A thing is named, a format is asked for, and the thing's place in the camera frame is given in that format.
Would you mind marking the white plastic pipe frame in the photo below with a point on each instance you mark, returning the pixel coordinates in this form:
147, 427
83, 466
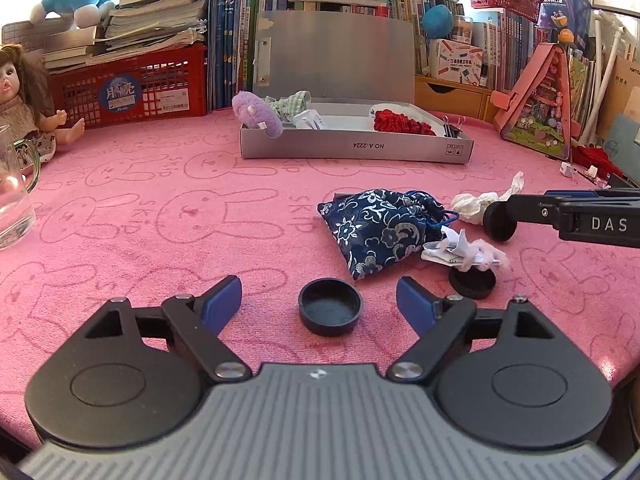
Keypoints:
601, 50

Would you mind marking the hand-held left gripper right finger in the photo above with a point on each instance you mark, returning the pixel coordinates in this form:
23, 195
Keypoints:
415, 306

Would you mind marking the red knit cloth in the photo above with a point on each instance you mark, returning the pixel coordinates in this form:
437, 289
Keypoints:
592, 157

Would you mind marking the stack of worn books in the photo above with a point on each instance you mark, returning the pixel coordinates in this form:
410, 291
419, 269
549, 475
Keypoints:
150, 15

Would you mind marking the red crochet pouch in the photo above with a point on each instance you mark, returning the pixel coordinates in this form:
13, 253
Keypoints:
400, 122

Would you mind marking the wooden drawer organizer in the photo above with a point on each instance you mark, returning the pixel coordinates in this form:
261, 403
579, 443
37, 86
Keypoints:
450, 102

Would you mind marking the white tissue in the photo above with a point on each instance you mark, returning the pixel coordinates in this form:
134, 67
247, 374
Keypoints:
470, 205

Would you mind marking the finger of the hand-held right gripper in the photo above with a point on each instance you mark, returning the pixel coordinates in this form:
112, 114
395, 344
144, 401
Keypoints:
590, 194
537, 210

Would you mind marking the white colourful printer box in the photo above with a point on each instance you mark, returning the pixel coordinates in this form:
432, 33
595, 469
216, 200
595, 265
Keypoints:
455, 62

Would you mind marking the row of thin picture books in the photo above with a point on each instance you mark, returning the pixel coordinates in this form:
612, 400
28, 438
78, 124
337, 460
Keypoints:
580, 90

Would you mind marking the grey grid board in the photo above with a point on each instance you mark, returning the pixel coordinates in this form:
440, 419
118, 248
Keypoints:
20, 35

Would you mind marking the clear glass pitcher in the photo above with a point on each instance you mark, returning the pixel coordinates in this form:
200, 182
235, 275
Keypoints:
15, 210

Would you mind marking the pink bunny-print table mat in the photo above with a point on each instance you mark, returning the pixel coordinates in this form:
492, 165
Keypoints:
150, 260

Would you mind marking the brown-haired baby doll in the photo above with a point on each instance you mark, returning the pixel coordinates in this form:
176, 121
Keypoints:
15, 85

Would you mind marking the purple plush toy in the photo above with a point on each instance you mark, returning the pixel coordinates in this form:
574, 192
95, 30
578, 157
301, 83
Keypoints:
255, 110

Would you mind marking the black binder clip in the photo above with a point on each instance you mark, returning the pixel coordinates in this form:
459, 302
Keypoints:
450, 130

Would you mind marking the small white paper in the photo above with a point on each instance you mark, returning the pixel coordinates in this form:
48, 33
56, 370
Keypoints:
439, 251

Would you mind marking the green checked scrunchie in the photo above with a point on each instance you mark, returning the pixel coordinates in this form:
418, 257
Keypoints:
292, 101

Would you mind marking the pink triangular toy house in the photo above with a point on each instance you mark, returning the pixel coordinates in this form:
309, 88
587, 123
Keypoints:
540, 110

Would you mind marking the small white paper box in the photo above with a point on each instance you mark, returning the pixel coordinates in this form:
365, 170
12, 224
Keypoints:
566, 169

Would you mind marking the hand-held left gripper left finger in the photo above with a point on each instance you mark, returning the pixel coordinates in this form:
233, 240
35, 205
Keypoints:
222, 305

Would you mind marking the grey cardboard file box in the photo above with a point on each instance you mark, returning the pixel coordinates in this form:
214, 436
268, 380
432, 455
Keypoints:
310, 147

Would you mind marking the row of thin blue booklets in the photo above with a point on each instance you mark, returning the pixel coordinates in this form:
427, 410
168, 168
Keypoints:
227, 35

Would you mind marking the pale blue box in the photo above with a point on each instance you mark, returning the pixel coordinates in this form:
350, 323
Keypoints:
622, 147

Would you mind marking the brown cardboard box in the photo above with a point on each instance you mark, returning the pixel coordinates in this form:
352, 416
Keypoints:
622, 85

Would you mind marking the row of upright books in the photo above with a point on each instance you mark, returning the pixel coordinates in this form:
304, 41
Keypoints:
510, 40

